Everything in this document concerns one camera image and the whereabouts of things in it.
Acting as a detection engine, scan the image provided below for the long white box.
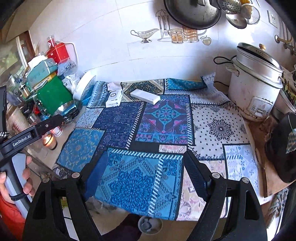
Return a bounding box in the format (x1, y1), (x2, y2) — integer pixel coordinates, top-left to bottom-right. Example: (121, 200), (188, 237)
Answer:
(130, 89), (161, 105)

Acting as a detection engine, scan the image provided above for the white plastic trash bucket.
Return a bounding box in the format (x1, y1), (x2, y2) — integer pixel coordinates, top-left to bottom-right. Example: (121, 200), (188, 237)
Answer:
(138, 216), (163, 235)

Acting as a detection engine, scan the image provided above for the person left hand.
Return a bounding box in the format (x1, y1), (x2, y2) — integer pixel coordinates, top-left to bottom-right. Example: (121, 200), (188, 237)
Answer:
(1, 167), (36, 204)

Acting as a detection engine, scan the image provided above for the lit candle jar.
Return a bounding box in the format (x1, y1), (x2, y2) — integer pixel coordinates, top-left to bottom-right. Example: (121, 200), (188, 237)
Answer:
(43, 133), (58, 150)

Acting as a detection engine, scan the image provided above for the patterned blue patchwork cloth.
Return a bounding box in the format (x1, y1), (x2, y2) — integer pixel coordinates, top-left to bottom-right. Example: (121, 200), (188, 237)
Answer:
(53, 73), (259, 221)

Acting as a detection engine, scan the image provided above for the green metal box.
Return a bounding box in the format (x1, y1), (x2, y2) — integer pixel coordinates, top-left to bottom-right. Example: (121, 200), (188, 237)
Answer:
(37, 76), (73, 115)

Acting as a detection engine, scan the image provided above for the small white printed box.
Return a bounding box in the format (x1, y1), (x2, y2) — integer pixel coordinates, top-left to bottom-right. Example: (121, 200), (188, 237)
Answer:
(105, 89), (123, 108)

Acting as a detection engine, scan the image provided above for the black pot with cloth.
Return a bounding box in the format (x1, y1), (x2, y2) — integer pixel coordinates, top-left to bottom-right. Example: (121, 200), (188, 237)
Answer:
(264, 113), (295, 183)

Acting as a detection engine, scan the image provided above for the white round perforated plate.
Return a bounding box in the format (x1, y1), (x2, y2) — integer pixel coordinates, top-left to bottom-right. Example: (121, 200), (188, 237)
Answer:
(73, 72), (96, 101)

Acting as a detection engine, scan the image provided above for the teal tissue box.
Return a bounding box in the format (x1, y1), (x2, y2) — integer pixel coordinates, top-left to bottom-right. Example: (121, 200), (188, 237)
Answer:
(27, 58), (58, 88)

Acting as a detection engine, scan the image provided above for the red tin can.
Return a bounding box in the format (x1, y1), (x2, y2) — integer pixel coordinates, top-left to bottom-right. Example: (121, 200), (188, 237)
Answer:
(46, 35), (69, 64)

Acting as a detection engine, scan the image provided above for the white rice cooker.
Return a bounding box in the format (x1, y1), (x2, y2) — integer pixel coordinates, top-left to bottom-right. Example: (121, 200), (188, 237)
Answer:
(227, 42), (283, 122)

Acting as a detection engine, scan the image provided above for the black wok hanging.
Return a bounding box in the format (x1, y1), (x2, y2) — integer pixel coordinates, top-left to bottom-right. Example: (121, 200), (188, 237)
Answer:
(164, 0), (222, 30)

